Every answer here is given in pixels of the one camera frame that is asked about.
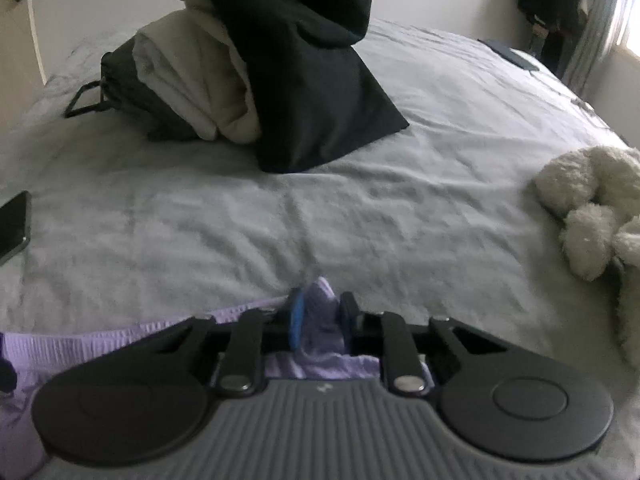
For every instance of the dark flat notebook on bed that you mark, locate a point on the dark flat notebook on bed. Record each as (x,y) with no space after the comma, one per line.
(510,55)

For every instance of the black garment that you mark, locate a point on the black garment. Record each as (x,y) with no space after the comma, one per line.
(300,85)

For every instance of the lavender garment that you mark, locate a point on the lavender garment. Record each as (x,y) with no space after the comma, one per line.
(75,347)

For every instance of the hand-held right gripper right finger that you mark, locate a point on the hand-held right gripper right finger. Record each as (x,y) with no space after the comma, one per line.
(346,322)

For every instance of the white plush dog toy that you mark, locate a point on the white plush dog toy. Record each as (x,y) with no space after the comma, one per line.
(590,230)

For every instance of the grey curtain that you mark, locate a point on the grey curtain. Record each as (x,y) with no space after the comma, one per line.
(595,35)

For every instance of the black smartphone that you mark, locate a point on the black smartphone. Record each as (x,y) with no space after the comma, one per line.
(12,230)

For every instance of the grey bed sheet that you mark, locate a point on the grey bed sheet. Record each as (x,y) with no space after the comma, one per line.
(250,220)

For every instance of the cream door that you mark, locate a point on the cream door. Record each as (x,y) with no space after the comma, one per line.
(15,50)

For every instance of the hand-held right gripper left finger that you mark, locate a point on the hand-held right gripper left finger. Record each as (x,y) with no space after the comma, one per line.
(298,321)

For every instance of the cream white folded garment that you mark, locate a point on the cream white folded garment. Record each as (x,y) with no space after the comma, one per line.
(200,75)

